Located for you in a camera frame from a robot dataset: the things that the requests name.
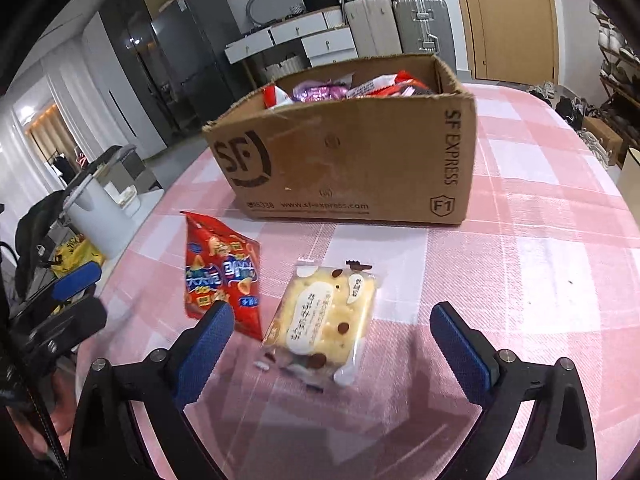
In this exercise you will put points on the silver suitcase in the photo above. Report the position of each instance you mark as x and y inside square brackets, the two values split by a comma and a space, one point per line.
[424, 27]

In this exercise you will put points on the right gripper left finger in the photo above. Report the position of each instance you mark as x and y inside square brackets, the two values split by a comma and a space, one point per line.
[106, 440]

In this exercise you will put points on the dark grey refrigerator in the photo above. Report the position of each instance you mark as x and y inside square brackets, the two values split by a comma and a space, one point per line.
[193, 35]

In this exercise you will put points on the purple grape candy bag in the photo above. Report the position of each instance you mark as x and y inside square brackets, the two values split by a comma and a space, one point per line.
[319, 91]

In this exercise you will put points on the cream trash bin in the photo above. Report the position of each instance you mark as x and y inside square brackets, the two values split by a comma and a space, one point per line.
[628, 182]

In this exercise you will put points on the small cardboard box floor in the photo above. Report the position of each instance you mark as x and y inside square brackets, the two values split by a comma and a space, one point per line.
[610, 140]

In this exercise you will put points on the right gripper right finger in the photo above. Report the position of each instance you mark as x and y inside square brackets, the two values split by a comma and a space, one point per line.
[558, 441]

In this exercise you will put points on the large white red snack bag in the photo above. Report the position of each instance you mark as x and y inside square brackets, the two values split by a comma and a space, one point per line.
[274, 96]

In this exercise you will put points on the wooden shoe rack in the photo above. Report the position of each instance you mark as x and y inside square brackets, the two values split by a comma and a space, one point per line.
[619, 74]

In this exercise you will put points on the beige suitcase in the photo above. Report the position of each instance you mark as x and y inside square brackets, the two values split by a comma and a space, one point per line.
[373, 27]

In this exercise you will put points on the yellow plastic bag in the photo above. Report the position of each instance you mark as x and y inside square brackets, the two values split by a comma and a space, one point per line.
[73, 254]

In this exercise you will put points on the red triangular chips bag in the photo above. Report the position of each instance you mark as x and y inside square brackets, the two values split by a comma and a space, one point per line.
[222, 265]

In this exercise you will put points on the red cookie snack pack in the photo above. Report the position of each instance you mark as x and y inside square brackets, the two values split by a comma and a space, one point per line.
[399, 84]

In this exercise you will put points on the clear cake bread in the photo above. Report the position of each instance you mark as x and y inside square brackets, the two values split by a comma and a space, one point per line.
[319, 331]

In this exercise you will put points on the wooden door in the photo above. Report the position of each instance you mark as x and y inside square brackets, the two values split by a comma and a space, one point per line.
[511, 40]

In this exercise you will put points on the grey side cabinet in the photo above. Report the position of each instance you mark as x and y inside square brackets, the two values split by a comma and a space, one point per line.
[135, 189]

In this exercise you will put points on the white electric kettle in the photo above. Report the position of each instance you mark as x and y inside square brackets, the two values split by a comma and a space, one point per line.
[95, 215]

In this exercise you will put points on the SF cardboard box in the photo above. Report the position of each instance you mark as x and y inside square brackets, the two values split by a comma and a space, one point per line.
[389, 159]

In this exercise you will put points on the white drawer desk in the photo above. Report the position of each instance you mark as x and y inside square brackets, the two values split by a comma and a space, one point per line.
[290, 46]

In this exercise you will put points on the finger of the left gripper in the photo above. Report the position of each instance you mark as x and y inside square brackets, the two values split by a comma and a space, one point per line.
[62, 289]
[42, 342]

